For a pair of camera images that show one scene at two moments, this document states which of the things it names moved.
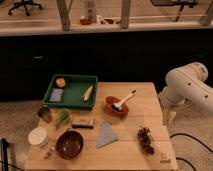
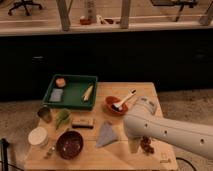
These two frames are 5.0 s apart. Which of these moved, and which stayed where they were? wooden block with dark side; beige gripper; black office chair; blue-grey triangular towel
Moved: beige gripper
Stayed: black office chair; blue-grey triangular towel; wooden block with dark side
